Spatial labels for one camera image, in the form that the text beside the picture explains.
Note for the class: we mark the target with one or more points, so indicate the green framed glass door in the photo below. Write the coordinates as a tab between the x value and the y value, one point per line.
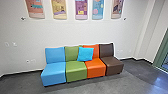
161	53

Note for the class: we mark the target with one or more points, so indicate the cyan square pillow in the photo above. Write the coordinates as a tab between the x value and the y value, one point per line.
85	54

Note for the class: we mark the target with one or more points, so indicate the orange sofa seat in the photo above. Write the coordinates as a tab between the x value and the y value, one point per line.
96	67

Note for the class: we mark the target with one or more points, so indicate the green sofa seat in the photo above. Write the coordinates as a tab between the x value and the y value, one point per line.
76	70

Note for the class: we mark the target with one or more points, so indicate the brown sofa seat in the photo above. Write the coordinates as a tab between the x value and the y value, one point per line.
111	63

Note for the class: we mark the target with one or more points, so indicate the purple poster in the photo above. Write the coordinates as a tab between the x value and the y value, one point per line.
81	9

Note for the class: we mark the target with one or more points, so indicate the blue sofa seat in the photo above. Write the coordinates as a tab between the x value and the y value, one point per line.
53	71

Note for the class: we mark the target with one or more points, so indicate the light blue poster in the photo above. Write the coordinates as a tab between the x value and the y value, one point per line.
98	9

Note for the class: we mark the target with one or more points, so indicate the pink and teal poster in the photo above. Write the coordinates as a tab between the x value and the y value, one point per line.
117	8

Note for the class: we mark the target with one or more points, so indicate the salmon pink poster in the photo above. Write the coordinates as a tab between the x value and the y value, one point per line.
35	8

